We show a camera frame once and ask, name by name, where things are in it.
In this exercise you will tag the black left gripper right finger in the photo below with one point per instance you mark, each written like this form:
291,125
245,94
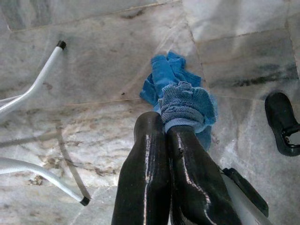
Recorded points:
199,187

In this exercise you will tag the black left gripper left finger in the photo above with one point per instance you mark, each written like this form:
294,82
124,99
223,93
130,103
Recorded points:
143,175

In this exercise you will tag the blue cloth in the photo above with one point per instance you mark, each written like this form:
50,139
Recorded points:
182,100

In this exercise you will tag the robot right leg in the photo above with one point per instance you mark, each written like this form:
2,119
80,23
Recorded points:
279,117

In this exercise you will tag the grey folding table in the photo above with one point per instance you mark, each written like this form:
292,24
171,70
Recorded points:
44,72

